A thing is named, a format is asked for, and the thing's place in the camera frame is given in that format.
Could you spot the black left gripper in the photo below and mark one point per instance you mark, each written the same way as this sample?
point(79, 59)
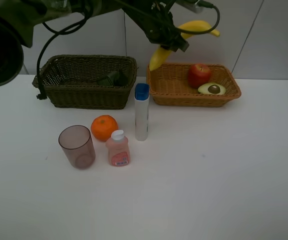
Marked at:
point(160, 29)

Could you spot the yellow banana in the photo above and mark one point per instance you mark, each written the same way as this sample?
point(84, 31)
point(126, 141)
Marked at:
point(161, 54)

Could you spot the red apple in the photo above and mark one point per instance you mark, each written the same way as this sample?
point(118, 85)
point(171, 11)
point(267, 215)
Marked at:
point(198, 74)

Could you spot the halved avocado with pit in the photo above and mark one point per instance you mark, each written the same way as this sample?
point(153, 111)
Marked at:
point(212, 88)

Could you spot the white bottle with blue cap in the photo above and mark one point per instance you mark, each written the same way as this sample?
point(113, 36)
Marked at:
point(141, 99)

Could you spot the dark green rectangular bottle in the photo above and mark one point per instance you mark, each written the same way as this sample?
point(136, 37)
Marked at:
point(114, 78)

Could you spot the dark green left robot arm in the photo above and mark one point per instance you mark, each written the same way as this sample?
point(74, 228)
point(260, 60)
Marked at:
point(18, 19)

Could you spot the orange wicker basket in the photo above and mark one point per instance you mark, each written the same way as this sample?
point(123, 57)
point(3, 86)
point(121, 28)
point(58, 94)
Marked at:
point(169, 86)

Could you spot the orange mandarin fruit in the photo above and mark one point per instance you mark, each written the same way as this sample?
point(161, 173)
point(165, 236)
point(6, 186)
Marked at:
point(103, 126)

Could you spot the dark brown wicker basket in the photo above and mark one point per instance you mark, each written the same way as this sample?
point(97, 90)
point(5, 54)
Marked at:
point(70, 81)

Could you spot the pink soap bottle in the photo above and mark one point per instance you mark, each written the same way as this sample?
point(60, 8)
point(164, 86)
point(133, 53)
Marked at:
point(118, 149)

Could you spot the translucent pink plastic cup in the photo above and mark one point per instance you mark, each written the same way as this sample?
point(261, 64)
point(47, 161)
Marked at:
point(76, 143)

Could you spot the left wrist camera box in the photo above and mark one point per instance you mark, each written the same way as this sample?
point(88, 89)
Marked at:
point(195, 6)

